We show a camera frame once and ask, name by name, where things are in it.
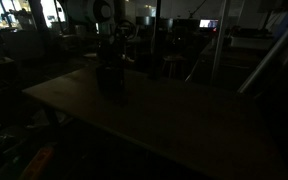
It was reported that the grey diagonal metal bar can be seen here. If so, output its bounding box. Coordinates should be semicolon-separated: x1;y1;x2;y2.
237;9;288;95

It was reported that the white vertical pole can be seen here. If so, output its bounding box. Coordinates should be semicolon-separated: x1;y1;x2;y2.
210;0;232;84

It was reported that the orange tool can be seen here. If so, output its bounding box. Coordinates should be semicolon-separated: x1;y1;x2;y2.
18;145;57;180

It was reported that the black vertical pole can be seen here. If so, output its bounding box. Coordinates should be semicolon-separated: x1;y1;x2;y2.
149;0;164;81

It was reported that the lit monitor screen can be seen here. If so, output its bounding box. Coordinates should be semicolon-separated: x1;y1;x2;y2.
198;18;219;29

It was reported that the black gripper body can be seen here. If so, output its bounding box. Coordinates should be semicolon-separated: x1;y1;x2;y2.
98;21;129;68

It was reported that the wooden stool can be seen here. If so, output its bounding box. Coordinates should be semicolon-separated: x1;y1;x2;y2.
161;54;187;80

